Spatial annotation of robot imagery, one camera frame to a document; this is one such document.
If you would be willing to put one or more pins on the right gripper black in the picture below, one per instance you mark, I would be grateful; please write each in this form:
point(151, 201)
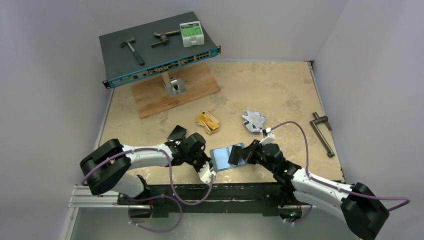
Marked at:
point(245, 153)

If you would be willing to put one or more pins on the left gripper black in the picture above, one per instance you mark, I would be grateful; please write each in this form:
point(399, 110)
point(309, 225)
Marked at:
point(205, 158)

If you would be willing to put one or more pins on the blue card holder wallet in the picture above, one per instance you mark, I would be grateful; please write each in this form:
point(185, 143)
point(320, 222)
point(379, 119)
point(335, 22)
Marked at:
point(220, 156)

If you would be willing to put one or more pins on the black credit card stack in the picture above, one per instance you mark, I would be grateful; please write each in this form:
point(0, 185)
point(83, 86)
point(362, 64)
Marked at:
point(178, 133)

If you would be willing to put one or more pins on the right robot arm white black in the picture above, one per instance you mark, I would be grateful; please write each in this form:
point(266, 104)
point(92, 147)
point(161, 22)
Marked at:
point(356, 205)

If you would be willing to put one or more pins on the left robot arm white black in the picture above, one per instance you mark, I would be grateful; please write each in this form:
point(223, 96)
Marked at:
point(106, 168)

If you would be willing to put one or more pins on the gold credit card stack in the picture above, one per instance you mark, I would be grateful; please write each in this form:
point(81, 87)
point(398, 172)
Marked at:
point(208, 122)

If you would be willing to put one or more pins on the wooden board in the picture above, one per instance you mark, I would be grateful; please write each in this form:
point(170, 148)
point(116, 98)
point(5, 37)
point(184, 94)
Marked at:
point(151, 98)

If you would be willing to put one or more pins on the small hammer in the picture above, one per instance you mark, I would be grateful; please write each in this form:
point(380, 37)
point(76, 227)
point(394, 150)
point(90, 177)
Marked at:
point(136, 55)

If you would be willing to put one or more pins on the white green electrical module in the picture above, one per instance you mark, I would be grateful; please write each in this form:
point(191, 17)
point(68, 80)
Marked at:
point(192, 34)

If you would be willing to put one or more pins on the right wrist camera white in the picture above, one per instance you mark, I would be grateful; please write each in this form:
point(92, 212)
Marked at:
point(268, 136)

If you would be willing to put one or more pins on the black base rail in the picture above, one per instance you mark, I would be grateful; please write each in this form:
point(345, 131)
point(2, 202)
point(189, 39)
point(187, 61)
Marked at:
point(265, 198)

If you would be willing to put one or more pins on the metal door lever handle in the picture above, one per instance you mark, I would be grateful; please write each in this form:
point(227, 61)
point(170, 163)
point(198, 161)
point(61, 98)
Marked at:
point(315, 126)

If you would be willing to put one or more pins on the metal stand bracket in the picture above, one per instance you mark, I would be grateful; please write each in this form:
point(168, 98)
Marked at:
point(174, 86)

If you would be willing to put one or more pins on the network switch grey teal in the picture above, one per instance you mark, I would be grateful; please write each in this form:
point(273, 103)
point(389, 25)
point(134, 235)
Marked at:
point(121, 67)

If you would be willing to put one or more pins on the aluminium frame rail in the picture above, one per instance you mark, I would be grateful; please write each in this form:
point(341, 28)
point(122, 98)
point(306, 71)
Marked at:
point(101, 218)

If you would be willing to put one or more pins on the bronze door handle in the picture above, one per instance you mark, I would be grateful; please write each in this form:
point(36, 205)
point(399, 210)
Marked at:
point(164, 37)

